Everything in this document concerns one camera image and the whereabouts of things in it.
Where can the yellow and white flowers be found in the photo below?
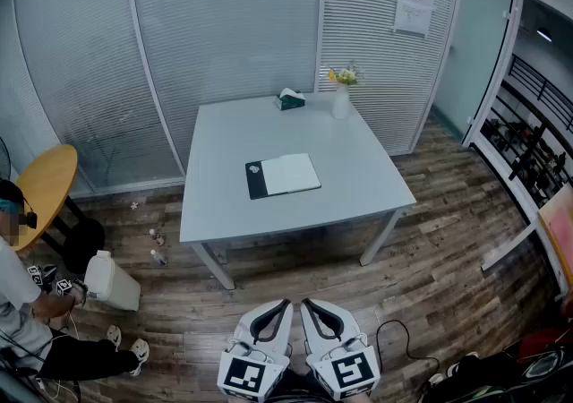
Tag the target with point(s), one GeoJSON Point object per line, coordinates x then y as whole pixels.
{"type": "Point", "coordinates": [347, 75]}

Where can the black metal railing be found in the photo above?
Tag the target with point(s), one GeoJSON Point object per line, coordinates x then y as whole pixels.
{"type": "Point", "coordinates": [532, 155]}

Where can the green tissue box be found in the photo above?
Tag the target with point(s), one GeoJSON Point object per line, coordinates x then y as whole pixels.
{"type": "Point", "coordinates": [291, 102]}

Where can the small brown bottle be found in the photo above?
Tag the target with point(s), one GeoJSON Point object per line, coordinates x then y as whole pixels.
{"type": "Point", "coordinates": [157, 237]}

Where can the white trash bin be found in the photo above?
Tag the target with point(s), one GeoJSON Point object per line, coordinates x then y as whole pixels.
{"type": "Point", "coordinates": [112, 282]}

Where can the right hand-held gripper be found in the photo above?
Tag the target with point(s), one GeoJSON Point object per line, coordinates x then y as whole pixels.
{"type": "Point", "coordinates": [349, 372]}

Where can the frosted glass door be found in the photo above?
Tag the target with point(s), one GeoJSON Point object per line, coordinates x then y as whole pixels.
{"type": "Point", "coordinates": [479, 34]}

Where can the white text paper sheet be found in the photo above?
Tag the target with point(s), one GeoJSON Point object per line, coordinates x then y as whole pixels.
{"type": "Point", "coordinates": [414, 18]}

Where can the black notebook with white pages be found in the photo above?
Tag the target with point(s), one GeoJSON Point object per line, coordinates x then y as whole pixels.
{"type": "Point", "coordinates": [286, 173]}

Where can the grey table leg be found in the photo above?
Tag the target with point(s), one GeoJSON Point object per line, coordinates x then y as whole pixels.
{"type": "Point", "coordinates": [379, 237]}
{"type": "Point", "coordinates": [215, 267]}

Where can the orange painted board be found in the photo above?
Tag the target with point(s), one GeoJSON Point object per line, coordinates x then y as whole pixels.
{"type": "Point", "coordinates": [559, 231]}

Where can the round wooden side table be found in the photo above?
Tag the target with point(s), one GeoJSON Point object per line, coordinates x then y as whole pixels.
{"type": "Point", "coordinates": [42, 191]}

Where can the black bag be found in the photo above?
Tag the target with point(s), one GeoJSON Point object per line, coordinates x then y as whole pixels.
{"type": "Point", "coordinates": [474, 370]}

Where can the white wooden bar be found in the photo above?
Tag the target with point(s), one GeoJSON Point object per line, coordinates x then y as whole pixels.
{"type": "Point", "coordinates": [510, 246]}

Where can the white vase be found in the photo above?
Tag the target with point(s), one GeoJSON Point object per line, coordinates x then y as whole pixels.
{"type": "Point", "coordinates": [340, 103]}

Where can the black round table base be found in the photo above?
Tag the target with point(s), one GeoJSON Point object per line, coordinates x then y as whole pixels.
{"type": "Point", "coordinates": [84, 246]}

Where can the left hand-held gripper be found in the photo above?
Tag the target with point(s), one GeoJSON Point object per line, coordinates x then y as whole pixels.
{"type": "Point", "coordinates": [242, 374]}

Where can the clear plastic bottle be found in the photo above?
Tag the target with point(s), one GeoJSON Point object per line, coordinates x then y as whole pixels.
{"type": "Point", "coordinates": [158, 258]}

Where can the ceiling lamp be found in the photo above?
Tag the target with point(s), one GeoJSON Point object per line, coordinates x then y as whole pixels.
{"type": "Point", "coordinates": [544, 34]}

